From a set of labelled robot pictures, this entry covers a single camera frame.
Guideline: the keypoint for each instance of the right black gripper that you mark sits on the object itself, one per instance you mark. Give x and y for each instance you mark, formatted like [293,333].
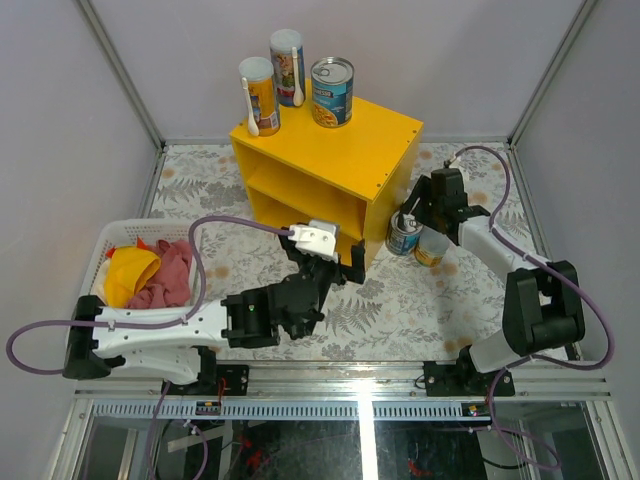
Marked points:
[420,191]

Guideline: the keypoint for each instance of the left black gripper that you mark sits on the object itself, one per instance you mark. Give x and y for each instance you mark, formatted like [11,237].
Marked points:
[353,273]

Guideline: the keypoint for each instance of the wide yellow can clear lid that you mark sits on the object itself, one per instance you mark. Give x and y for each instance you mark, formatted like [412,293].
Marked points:
[431,247]

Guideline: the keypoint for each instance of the blue can silver pull-tab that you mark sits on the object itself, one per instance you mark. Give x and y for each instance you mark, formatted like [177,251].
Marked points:
[332,91]

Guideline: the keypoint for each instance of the yellow can white lid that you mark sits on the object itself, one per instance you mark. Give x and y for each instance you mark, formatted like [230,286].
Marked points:
[257,80]

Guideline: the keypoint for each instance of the tall can with white spoon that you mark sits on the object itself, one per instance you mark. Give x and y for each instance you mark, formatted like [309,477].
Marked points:
[286,52]

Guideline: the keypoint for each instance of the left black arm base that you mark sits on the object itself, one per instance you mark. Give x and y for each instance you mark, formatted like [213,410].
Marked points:
[227,380]

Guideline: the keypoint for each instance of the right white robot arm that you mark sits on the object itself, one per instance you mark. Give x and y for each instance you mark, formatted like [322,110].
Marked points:
[541,311]

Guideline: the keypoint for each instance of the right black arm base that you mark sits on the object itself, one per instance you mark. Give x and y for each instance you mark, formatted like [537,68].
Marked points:
[450,377]

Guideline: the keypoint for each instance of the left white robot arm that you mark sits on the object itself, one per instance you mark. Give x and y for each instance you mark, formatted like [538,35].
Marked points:
[176,344]

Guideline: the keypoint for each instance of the yellow wooden shelf cabinet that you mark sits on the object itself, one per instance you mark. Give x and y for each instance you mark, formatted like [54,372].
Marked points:
[355,175]

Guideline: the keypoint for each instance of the pink cloth in basket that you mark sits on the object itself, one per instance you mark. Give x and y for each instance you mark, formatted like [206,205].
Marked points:
[169,286]

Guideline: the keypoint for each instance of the yellow cloth in basket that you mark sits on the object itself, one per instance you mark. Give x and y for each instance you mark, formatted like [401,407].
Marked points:
[130,267]

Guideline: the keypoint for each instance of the white plastic laundry basket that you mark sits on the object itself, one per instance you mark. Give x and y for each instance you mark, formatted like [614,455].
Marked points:
[132,232]

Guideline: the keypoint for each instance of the white cloth in basket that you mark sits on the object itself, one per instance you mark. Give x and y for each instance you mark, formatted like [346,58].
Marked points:
[100,285]

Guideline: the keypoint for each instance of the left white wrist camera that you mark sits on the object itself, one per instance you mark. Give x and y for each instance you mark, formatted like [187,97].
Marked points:
[317,238]

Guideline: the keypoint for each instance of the aluminium front rail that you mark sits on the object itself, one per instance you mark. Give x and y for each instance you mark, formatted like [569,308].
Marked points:
[348,391]

